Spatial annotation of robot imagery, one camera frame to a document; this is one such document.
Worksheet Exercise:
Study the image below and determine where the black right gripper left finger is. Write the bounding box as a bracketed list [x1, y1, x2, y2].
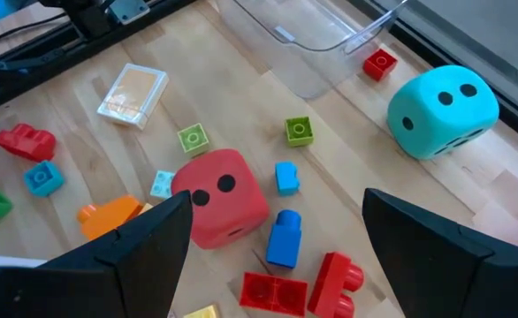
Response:
[0, 189, 194, 318]

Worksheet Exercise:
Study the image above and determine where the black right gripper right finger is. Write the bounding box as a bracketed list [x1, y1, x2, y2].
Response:
[362, 187, 518, 318]

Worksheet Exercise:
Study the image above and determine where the red large stud block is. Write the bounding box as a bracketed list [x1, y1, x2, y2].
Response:
[0, 122, 57, 163]
[307, 251, 366, 318]

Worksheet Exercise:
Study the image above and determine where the small mint brick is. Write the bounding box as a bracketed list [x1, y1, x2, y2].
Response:
[149, 170, 176, 201]

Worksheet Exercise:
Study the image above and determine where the red foam die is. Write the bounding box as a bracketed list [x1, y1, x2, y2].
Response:
[170, 148, 271, 251]

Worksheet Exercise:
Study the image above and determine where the red two-stud brick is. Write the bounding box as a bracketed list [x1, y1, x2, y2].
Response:
[239, 271, 309, 318]

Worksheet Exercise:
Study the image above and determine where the small light green brick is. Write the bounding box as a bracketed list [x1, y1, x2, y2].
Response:
[177, 122, 210, 156]

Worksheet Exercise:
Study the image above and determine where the orange large block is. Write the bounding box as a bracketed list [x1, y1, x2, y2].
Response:
[76, 193, 148, 242]

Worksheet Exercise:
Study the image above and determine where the small teal brick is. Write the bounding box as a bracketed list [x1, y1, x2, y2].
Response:
[23, 160, 65, 198]

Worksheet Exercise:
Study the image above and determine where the teal foam die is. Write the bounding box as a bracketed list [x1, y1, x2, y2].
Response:
[386, 64, 501, 161]

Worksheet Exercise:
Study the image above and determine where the tall blue block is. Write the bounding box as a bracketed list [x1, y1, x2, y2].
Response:
[265, 208, 303, 269]

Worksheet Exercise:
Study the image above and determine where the small blue brick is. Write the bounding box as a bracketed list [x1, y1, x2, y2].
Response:
[274, 161, 301, 197]

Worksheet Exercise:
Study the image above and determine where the small olive green brick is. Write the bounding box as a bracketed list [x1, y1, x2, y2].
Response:
[284, 116, 316, 148]

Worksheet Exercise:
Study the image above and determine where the small dark red brick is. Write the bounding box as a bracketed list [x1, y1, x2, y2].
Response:
[362, 47, 399, 83]

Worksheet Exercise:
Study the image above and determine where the clear plastic tray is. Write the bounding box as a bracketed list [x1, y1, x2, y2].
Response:
[217, 0, 408, 99]

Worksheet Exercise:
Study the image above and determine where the grey mounting plate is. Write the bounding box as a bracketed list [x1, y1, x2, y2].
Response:
[107, 0, 151, 26]

